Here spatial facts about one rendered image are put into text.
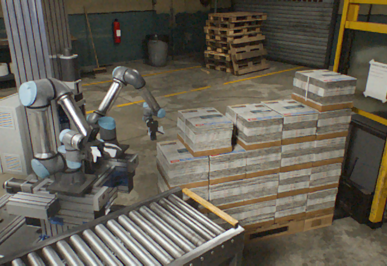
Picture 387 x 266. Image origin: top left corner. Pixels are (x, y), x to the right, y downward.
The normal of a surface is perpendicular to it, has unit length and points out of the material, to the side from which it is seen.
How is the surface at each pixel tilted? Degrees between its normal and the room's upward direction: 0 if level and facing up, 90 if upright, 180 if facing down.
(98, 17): 90
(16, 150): 90
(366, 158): 90
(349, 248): 0
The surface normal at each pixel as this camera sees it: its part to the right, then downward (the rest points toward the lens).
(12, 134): -0.25, 0.36
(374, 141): -0.94, 0.12
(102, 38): 0.63, 0.29
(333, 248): 0.00, -0.93
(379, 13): -0.77, 0.23
